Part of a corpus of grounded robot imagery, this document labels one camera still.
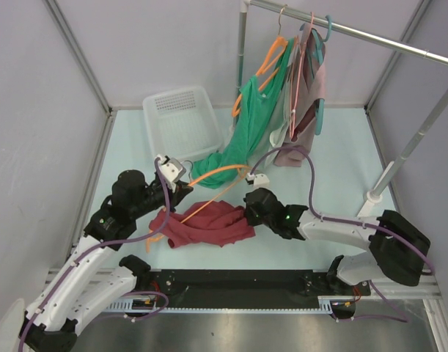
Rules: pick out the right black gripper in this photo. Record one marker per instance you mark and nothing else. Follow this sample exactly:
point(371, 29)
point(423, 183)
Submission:
point(249, 218)

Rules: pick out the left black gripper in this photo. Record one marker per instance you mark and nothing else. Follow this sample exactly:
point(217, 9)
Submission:
point(182, 189)

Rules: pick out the red tank top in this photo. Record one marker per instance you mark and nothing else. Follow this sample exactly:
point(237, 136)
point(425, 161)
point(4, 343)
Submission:
point(215, 223)

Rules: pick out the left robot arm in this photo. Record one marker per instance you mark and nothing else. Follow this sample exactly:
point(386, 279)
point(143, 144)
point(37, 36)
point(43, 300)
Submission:
point(63, 310)

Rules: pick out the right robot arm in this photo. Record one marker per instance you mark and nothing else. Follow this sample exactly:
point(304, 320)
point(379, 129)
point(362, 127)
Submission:
point(392, 247)

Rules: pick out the orange hanger with green shirt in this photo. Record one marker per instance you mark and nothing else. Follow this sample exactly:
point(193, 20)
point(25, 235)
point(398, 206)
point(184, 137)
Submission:
point(276, 50)

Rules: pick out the pink hanger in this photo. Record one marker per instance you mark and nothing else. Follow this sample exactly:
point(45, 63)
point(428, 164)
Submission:
point(297, 72)

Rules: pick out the teal hanger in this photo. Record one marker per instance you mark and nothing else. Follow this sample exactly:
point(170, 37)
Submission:
point(313, 84)

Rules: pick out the green hanging shirt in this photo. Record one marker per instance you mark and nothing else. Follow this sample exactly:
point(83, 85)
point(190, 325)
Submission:
point(258, 101)

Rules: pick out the white plastic basket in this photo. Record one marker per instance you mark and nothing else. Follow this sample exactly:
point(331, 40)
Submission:
point(182, 124)

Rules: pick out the white hanging garment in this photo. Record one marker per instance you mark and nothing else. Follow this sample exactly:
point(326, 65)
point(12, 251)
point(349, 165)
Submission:
point(276, 129)

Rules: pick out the metal clothes rack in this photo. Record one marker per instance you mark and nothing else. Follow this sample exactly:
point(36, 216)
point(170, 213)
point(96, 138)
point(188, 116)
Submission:
point(374, 196)

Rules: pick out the mauve hanging garment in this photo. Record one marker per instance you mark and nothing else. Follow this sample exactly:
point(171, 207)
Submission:
point(305, 123)

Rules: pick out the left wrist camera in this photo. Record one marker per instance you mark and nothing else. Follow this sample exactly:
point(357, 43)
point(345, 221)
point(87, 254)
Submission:
point(171, 170)

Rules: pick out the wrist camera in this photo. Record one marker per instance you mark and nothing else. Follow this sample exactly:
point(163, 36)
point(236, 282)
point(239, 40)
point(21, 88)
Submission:
point(171, 170)
point(257, 180)

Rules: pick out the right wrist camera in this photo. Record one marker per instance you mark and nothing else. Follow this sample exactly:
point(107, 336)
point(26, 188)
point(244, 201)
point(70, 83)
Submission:
point(257, 180)

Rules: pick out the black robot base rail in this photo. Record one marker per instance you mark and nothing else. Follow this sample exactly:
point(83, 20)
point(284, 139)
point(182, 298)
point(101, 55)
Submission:
point(242, 289)

